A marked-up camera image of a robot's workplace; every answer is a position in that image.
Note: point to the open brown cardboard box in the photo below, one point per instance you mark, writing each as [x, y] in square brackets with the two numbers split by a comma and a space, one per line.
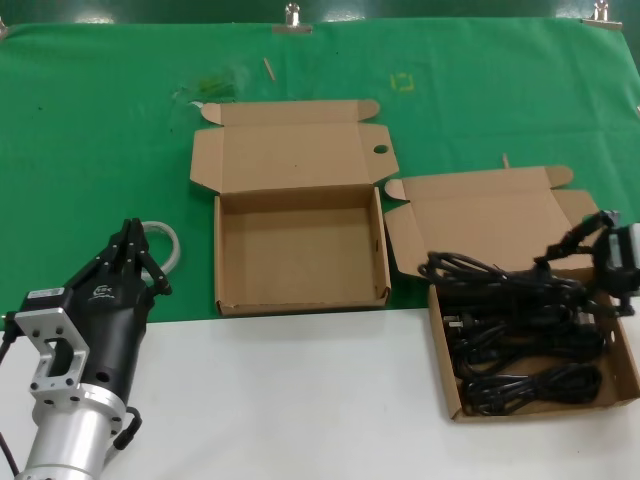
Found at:
[475, 215]
[300, 250]

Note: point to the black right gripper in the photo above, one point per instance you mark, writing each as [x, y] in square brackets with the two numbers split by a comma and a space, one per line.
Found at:
[620, 282]

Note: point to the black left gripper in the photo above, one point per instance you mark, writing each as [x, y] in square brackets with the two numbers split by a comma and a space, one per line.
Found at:
[110, 325]

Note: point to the clear plastic wrapper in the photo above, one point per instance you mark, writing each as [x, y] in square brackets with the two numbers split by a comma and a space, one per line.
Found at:
[215, 85]

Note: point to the silver binder clip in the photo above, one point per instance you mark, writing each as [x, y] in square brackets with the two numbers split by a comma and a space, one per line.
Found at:
[602, 21]
[292, 27]

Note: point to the clear tape roll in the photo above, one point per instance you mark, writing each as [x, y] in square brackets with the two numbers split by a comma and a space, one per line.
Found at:
[172, 240]

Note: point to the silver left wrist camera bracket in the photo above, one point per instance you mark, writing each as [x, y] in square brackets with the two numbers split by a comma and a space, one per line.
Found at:
[35, 325]

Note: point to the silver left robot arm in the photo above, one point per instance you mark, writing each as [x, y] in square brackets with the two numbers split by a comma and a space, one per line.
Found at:
[70, 440]

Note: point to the green table cloth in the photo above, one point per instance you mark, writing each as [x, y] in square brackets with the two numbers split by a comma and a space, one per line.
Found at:
[100, 125]

